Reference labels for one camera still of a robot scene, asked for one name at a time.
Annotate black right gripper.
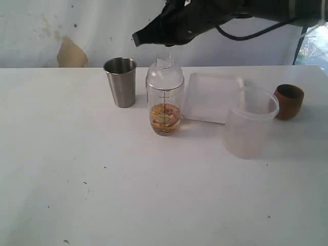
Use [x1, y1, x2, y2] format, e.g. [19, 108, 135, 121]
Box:
[132, 1, 246, 47]

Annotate clear shaker lid dome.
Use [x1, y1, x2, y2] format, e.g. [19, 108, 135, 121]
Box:
[146, 51, 185, 90]

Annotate stainless steel cup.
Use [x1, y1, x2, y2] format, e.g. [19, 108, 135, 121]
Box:
[103, 57, 137, 108]

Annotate clear graduated shaker cup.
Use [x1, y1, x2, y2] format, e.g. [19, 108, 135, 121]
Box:
[146, 84, 184, 136]

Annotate fruit pieces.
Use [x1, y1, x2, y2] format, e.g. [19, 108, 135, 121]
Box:
[149, 104, 181, 136]

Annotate brown wooden cup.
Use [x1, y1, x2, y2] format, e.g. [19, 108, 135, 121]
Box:
[274, 84, 304, 120]

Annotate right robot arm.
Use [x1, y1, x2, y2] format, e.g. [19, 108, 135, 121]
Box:
[132, 0, 327, 47]

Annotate white rectangular tray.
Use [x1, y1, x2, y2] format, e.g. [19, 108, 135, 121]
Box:
[182, 72, 244, 124]

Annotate translucent plastic container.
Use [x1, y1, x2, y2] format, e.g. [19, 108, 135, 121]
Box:
[222, 86, 279, 159]

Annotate window frame dark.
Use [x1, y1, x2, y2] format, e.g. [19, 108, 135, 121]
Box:
[293, 26, 309, 65]

